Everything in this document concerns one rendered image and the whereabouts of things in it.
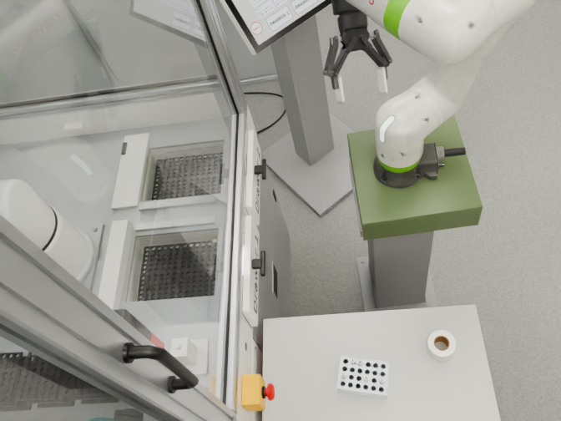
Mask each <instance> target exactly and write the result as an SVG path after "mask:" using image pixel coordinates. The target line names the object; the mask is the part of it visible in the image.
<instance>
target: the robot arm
mask: <svg viewBox="0 0 561 421"><path fill-rule="evenodd" d="M535 1H536V0H331V4H332V10H333V14H334V15H339V17H338V19H337V22H338V28H339V31H340V37H338V36H333V37H330V47H329V51H328V54H327V58H326V64H325V67H324V71H323V74H324V75H325V76H328V77H331V85H332V88H333V89H334V90H335V91H336V102H337V103H345V98H344V92H343V86H342V80H341V75H338V74H339V73H340V71H341V68H342V66H343V64H344V63H345V61H346V58H347V56H348V54H349V53H350V52H353V51H359V50H362V51H365V52H366V54H367V55H368V56H369V57H370V58H371V59H372V60H373V61H374V62H375V63H376V64H377V66H378V67H379V68H377V81H378V88H379V94H387V78H388V76H387V67H388V66H389V64H390V63H392V58H391V56H390V54H389V53H388V52H387V49H386V47H385V45H384V43H383V42H382V40H381V38H380V34H379V31H378V29H375V30H371V31H370V32H368V30H367V26H368V22H367V17H369V18H370V19H372V20H373V21H374V22H375V23H377V24H378V25H379V26H381V27H382V28H384V29H385V30H386V31H388V32H389V33H390V34H391V35H393V36H394V37H395V38H397V39H399V40H400V41H402V42H403V43H405V44H406V45H407V46H409V47H410V48H412V49H414V50H415V51H417V52H419V53H420V54H421V55H423V56H424V57H426V58H428V59H430V60H432V61H433V62H435V64H434V66H433V67H432V68H431V70H430V71H429V72H428V73H427V75H425V76H424V77H423V78H422V79H420V80H419V81H418V82H416V83H415V84H414V85H413V86H412V87H411V88H409V89H408V90H407V91H405V92H403V93H402V94H399V95H398V96H396V97H394V98H392V99H389V100H388V101H387V102H386V103H384V104H383V105H382V106H381V107H380V108H379V109H378V110H377V112H376V115H375V138H376V153H377V157H376V158H375V160H374V165H373V167H374V173H375V176H376V178H377V179H378V180H379V181H380V182H381V183H382V184H384V185H386V186H389V187H391V188H397V189H401V188H407V187H409V186H412V185H415V184H416V183H417V182H418V181H419V180H420V179H421V178H422V177H423V176H424V177H426V178H428V179H429V180H436V179H437V173H438V171H439V167H440V166H444V163H440V162H438V161H439V160H444V157H448V156H456V155H465V154H466V148H465V147H462V148H454V149H446V150H444V149H443V147H442V146H439V147H436V145H435V142H434V143H426V144H424V139H425V138H426V137H427V136H428V135H429V134H430V133H431V132H433V130H435V129H436V128H437V127H438V126H440V125H441V124H442V123H444V122H445V121H446V120H447V119H449V118H450V117H451V116H452V115H453V114H455V113H456V112H457V111H458V110H460V108H461V107H462V106H463V105H464V103H465V101H466V99H467V97H468V94H469V91H470V89H471V87H472V85H473V82H474V80H475V78H476V77H477V76H478V73H479V71H480V70H481V68H482V66H483V65H484V64H485V62H486V60H487V59H488V57H489V56H490V54H491V53H492V51H493V50H494V49H495V48H496V46H497V45H498V44H499V42H500V41H501V40H502V39H503V37H504V36H505V35H506V33H507V32H508V31H509V30H510V29H511V28H512V26H513V25H514V24H515V23H516V22H517V21H518V20H519V19H520V18H521V17H522V16H523V15H524V14H525V13H526V12H527V11H528V10H529V9H530V8H531V7H532V6H533V4H534V3H535ZM369 38H370V39H371V41H372V43H373V45H374V46H375V48H376V50H377V51H376V50H375V49H374V48H373V47H372V45H371V43H370V42H369V41H368V39H369ZM340 42H341V43H342V47H341V50H340V54H339V56H338V58H337V60H336V54H337V50H338V46H339V44H340ZM335 60H336V62H335ZM334 63H335V64H334Z"/></svg>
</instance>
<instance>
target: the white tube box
mask: <svg viewBox="0 0 561 421"><path fill-rule="evenodd" d="M352 358H354V357H348V356H342V355H341V359H340V366H339V372H338V379H337V385H336V389H337V392H341V393H351V394H357V395H362V396H368V397H373V398H384V399H387V387H388V377H389V367H390V363H389V362H385V361H378V360H372V359H366V358H354V359H355V361H356V364H355V365H351V359H352ZM359 360H362V361H363V365H362V366H359V364H358V361H359ZM342 373H345V374H346V378H345V379H343V378H342V377H341V374H342ZM365 376H368V377H369V382H367V383H366V382H365V380H364V377H365ZM380 378H384V384H380V382H379V379H380Z"/></svg>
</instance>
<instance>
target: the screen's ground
mask: <svg viewBox="0 0 561 421"><path fill-rule="evenodd" d="M292 1H293V0H290V1H289V2H287V3H285V4H284V5H282V6H281V7H279V8H277V9H276V10H275V11H274V12H272V13H270V14H269V15H267V16H266V17H264V18H262V19H261V20H259V21H260V23H261V25H262V26H263V28H264V30H265V31H264V32H263V33H261V34H260V35H258V36H257V37H254V38H255V40H256V42H257V43H258V44H259V45H260V44H261V43H263V42H264V41H265V40H267V39H268V38H270V37H272V36H273V35H275V34H276V33H278V32H279V31H280V30H282V29H283V28H285V27H286V26H288V25H289V24H291V23H293V22H294V21H295V20H296V19H298V18H300V17H301V16H303V15H304V14H306V13H308V12H309V11H310V10H312V8H314V7H316V6H317V5H319V4H320V3H322V2H324V1H325V0H318V2H317V3H315V4H313V5H312V6H310V7H309V8H307V9H306V10H305V11H304V12H302V13H300V14H299V15H297V14H296V12H295V10H294V8H293V7H292V6H291V2H292ZM232 2H233V3H234V5H235V6H236V8H237V10H238V11H239V13H240V15H241V17H242V18H243V19H244V21H245V23H246V25H247V27H248V25H250V24H252V23H253V22H254V21H256V20H257V19H258V17H257V15H256V14H255V11H254V10H253V8H252V6H251V5H250V3H249V1H248V0H232ZM285 5H287V7H288V8H289V9H290V11H291V14H292V15H293V17H294V18H292V19H291V20H290V21H289V22H287V23H285V24H284V25H282V26H281V27H279V28H277V29H276V30H275V31H274V32H272V31H271V30H270V27H269V25H268V24H267V22H266V20H265V19H266V18H268V17H269V16H270V15H272V14H273V13H275V12H277V11H278V10H280V9H281V8H283V7H284V6H285Z"/></svg>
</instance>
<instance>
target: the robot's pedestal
mask: <svg viewBox="0 0 561 421"><path fill-rule="evenodd" d="M348 162H349V168H350V173H351V183H352V189H353V194H354V199H355V205H356V214H357V219H358V225H359V230H360V236H361V237H363V235H362V230H361V221H360V215H359V210H358V204H357V199H356V190H355V185H354V180H353V174H352V169H351V160H350V158H349V159H348ZM433 237H434V231H428V232H422V233H415V234H409V235H402V236H391V237H384V238H378V239H371V240H367V244H368V256H363V257H357V258H356V261H357V267H358V272H359V278H360V283H361V294H362V300H363V305H364V311H365V312H377V311H389V310H402V309H413V308H425V307H437V300H436V296H435V292H434V289H433V284H432V278H431V275H430V271H429V265H430V260H431V254H432V243H433Z"/></svg>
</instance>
